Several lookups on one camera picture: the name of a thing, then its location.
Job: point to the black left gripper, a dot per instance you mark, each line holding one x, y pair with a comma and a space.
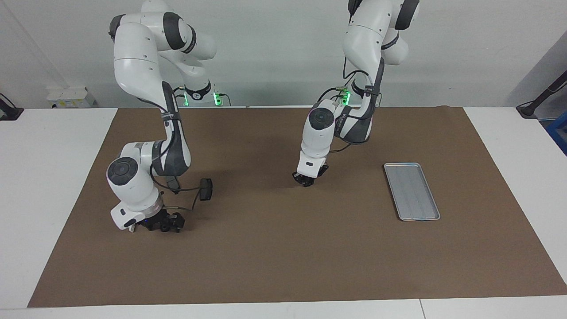
320, 173

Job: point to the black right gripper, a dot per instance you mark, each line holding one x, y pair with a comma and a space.
166, 216

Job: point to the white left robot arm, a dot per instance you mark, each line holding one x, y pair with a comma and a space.
365, 40

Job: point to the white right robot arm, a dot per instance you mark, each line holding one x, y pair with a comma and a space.
137, 62

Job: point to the silver metal tray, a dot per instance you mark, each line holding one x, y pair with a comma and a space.
412, 191

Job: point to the long curved grey brake pad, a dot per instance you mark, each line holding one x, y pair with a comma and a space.
176, 185

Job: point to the short rectangular grey brake pad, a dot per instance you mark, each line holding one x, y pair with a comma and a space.
206, 189

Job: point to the brown table mat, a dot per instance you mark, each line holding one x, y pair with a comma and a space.
283, 248

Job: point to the white power strip box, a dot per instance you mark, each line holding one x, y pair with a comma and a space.
68, 95

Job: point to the black angled stand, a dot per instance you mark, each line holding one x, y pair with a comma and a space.
542, 96

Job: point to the blue box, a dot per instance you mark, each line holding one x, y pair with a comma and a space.
559, 133

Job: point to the black clamp mount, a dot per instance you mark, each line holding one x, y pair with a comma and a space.
9, 113

